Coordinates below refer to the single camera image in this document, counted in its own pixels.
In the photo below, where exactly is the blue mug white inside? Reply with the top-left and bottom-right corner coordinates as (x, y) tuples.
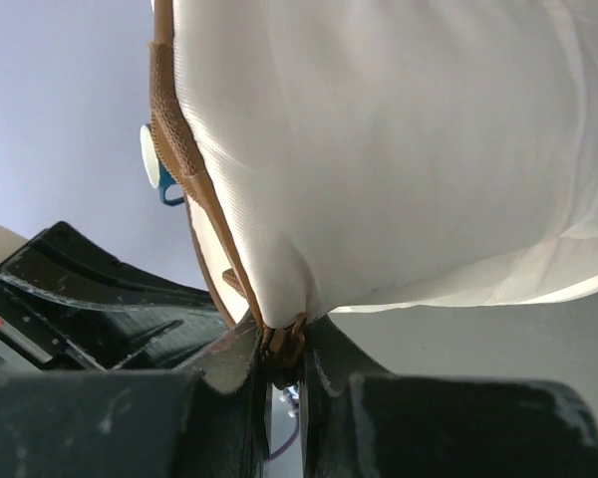
(140, 124), (184, 207)

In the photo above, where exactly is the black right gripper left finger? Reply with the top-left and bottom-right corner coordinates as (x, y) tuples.
(0, 319), (269, 477)

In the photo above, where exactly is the cream bag with brown zipper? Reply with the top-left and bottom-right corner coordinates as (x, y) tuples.
(149, 1), (598, 387)

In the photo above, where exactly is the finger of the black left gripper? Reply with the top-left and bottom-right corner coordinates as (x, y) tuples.
(0, 221), (228, 370)

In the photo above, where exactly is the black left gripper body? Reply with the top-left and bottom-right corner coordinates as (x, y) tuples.
(0, 302), (80, 372)

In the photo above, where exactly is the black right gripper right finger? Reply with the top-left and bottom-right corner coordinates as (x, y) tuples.
(301, 318), (598, 477)

